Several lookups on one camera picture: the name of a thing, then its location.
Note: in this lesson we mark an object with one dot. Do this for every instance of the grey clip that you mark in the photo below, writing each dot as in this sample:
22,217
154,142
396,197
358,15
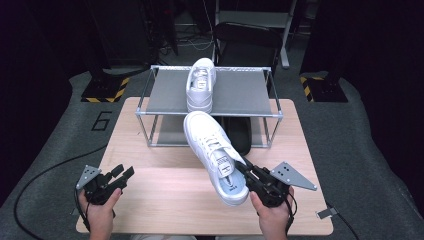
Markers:
326,213

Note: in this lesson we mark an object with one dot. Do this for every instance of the white sneaker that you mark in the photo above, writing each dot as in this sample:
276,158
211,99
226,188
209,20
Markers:
200,96
203,130

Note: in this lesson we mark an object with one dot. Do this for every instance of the metal shoe rack grey shelves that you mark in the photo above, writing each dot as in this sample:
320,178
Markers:
166,93

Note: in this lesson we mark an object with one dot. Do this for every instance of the black stand base striped edge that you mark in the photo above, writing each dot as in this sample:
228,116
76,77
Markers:
103,90
328,91

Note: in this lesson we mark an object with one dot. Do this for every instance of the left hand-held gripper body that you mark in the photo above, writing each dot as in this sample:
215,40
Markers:
98,191

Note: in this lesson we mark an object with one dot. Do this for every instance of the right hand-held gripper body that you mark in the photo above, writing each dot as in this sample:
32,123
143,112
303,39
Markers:
270,191

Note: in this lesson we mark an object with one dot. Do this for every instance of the person's right hand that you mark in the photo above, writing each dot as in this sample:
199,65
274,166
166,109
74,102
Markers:
275,218

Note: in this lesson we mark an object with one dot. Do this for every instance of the black chair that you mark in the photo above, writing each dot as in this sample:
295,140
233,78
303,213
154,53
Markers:
246,35

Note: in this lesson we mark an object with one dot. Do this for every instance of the person's left hand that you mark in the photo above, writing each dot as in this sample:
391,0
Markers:
100,216

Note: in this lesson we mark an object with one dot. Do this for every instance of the dark cabinet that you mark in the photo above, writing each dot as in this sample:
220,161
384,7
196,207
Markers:
123,33

